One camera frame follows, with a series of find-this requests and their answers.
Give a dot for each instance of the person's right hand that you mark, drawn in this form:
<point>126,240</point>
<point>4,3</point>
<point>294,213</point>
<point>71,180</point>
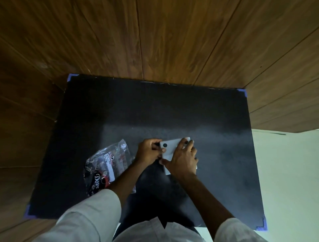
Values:
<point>183,162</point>

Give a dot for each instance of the person's left hand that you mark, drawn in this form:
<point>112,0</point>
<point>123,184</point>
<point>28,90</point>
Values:
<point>145,153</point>

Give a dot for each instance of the person's right thumb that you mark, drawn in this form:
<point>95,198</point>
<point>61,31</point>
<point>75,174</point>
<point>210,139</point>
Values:
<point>165,162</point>

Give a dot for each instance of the person's right middle finger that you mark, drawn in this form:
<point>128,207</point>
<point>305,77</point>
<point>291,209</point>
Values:
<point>191,144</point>

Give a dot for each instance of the person's left thumb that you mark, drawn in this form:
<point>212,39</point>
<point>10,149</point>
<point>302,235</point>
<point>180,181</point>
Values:
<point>160,150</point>

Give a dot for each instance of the white smartphone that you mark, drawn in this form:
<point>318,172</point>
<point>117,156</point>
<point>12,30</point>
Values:
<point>170,147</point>

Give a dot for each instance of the person's left forearm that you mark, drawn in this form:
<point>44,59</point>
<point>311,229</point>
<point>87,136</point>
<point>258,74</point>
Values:
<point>127,182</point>

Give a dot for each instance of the person's right forearm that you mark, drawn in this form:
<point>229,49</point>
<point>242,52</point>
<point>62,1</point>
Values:
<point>206,199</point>

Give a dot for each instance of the black table mat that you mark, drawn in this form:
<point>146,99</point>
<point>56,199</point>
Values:
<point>154,109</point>

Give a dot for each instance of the clear bag of black sachets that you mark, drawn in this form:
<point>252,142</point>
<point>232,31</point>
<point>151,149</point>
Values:
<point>104,172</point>

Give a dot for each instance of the blue tape corner piece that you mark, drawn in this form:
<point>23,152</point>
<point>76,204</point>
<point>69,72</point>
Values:
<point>243,91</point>
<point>27,213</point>
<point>263,225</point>
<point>72,76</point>

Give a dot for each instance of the white shirt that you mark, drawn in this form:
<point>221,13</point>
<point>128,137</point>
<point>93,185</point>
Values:
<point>89,219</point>

